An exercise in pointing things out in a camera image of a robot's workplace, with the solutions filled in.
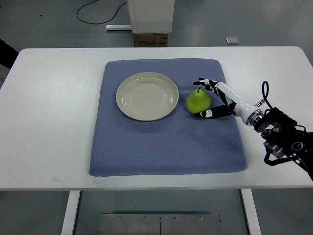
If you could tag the white table leg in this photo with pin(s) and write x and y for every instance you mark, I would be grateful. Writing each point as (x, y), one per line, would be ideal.
(70, 213)
(250, 212)

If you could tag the green pear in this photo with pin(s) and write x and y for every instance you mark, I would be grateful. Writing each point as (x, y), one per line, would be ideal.
(198, 101)

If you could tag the white machine column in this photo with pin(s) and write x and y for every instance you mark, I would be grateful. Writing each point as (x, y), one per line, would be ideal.
(151, 16)

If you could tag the dark object at left edge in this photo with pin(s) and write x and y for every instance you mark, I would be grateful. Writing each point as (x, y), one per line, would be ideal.
(8, 55)

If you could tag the silver aluminium rail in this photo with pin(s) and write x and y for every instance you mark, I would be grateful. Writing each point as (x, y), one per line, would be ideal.
(118, 27)

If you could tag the brown cardboard box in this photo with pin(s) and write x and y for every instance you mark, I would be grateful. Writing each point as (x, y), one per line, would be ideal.
(150, 40)

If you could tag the small grey floor plate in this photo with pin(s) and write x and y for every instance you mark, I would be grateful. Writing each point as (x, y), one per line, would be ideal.
(232, 40)

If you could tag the beige round plate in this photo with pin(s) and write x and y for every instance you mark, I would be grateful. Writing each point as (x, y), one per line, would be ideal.
(147, 96)

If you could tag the right white table leg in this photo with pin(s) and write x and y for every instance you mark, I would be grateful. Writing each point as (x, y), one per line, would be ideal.
(250, 212)

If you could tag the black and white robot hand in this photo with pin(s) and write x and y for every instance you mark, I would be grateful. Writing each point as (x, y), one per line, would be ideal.
(233, 103)

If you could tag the left white table leg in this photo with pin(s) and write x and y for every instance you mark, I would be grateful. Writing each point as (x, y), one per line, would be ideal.
(70, 213)

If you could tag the blue quilted mat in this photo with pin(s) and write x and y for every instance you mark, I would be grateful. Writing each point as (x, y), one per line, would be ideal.
(176, 144)

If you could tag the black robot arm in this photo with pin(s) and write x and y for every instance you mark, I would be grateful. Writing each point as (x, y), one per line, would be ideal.
(285, 140)

